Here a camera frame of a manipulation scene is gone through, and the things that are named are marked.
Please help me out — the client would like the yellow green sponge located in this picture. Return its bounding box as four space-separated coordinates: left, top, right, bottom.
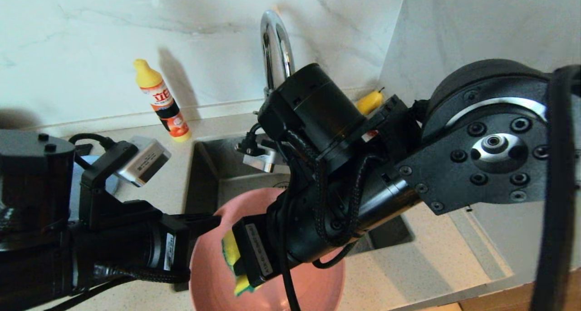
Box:
221 229 255 297

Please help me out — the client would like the pink plate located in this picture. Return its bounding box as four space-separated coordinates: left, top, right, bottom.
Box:
189 187 345 311

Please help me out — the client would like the blue-grey plate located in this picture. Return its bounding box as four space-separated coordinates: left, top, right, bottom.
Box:
69 154 122 221

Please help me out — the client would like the yellow-capped detergent bottle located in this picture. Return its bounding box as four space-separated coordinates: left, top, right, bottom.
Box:
133 59 192 143

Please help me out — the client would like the chrome gooseneck faucet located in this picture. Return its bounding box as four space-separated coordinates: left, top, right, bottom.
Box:
260 10 295 98

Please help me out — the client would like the stainless steel sink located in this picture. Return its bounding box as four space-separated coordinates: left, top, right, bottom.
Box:
173 136 414 292

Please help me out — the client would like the yellow pear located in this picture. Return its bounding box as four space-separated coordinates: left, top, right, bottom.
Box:
355 89 385 115

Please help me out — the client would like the black braided cable sleeve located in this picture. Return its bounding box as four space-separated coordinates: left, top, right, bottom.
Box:
286 129 377 248
93 263 191 284

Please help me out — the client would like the thin black cable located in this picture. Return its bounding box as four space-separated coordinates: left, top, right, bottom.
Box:
312 241 359 270

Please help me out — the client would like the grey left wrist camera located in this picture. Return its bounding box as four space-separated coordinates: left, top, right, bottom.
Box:
114 136 172 188

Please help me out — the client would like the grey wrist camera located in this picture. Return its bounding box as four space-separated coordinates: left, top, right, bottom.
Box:
114 136 172 188
235 134 291 173

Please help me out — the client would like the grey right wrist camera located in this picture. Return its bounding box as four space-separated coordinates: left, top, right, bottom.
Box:
235 134 291 173

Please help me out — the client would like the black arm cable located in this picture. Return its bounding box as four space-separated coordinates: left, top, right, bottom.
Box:
68 133 116 153
245 65 581 311

